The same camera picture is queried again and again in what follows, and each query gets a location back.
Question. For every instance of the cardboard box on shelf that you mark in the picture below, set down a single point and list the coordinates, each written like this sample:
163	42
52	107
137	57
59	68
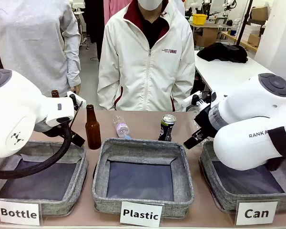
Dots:
259	13

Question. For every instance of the grey sweater person left hand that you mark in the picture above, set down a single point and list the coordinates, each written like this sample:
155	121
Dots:
76	89

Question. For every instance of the black drink can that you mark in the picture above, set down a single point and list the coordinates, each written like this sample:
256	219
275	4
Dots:
166	130

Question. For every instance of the pink hanging cloth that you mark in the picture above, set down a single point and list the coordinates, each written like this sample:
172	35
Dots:
112	10

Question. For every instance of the grey fabric basket bottle label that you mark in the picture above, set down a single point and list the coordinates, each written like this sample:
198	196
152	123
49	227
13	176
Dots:
50	181

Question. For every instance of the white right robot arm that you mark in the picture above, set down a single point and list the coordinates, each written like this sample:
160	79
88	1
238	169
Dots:
250	133

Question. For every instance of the cardboard box under workbench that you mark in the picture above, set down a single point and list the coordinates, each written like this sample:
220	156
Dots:
207	37

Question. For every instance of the small clear plastic bottle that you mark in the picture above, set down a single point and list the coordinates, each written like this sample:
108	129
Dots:
122	128

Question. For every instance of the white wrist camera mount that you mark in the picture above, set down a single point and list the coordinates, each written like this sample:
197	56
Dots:
195	101
78	98

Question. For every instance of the brown glass beer bottle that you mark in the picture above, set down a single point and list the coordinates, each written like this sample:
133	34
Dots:
55	93
93	131

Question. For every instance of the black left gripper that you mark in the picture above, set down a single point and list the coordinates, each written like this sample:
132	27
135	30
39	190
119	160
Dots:
78	139

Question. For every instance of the white Bottle label card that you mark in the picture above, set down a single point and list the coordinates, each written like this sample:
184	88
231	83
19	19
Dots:
19	213

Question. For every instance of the white side table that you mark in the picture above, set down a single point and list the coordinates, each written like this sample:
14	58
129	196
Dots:
228	71

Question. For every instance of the white jacket person left forearm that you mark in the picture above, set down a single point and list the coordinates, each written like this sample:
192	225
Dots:
182	83

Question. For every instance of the white jacket person right forearm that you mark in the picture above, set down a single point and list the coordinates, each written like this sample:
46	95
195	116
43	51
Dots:
108	90

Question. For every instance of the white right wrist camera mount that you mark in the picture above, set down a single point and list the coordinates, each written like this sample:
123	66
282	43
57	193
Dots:
195	101

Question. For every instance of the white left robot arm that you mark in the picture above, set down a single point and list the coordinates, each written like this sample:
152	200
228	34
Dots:
16	114

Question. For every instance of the white Plastic label card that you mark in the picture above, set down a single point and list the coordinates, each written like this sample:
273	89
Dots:
141	214

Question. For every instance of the white face mask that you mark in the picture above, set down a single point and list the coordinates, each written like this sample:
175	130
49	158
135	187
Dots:
149	4

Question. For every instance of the person in white jacket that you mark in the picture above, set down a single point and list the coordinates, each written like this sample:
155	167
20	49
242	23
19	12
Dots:
145	66

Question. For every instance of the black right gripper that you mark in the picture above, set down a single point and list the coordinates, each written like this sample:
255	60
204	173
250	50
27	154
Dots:
208	121

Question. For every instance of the white Can label card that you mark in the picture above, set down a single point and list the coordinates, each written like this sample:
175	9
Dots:
256	213

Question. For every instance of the person in grey sweater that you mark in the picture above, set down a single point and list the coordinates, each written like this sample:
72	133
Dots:
31	40

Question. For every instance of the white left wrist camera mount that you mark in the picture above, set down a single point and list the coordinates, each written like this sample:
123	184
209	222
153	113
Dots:
78	98

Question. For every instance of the grey sweater person left forearm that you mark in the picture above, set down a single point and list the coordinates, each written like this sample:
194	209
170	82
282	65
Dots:
74	66

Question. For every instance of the black clothing pile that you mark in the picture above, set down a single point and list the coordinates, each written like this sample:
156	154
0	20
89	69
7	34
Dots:
222	52

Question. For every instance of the grey fabric basket can label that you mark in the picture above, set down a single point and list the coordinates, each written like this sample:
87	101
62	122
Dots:
243	183

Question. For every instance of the wooden workbench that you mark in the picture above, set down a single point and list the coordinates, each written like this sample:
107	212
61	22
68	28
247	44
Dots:
212	25

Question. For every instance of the grey fabric basket plastic label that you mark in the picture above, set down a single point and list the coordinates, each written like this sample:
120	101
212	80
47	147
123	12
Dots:
143	179

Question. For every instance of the yellow plastic bin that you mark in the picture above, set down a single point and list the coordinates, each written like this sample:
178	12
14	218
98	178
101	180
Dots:
200	19

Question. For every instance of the black tripod pole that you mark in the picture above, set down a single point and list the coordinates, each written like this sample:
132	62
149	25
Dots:
244	22

